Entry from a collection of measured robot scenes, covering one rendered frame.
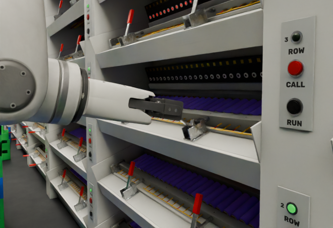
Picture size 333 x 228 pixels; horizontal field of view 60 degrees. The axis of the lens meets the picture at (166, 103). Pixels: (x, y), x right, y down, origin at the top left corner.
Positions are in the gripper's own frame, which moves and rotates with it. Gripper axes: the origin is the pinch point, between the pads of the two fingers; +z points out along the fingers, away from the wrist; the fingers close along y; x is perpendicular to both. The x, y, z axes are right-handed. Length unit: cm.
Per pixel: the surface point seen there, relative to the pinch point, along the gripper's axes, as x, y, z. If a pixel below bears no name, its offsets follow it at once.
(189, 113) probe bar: 0.0, -5.3, 8.8
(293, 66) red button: 6.5, 20.6, 1.8
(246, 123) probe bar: -0.4, 8.8, 9.3
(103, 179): -23, -44, 9
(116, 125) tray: -5.7, -29.8, 4.7
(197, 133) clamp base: -3.3, 1.0, 6.2
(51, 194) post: -51, -115, 13
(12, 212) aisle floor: -56, -108, -5
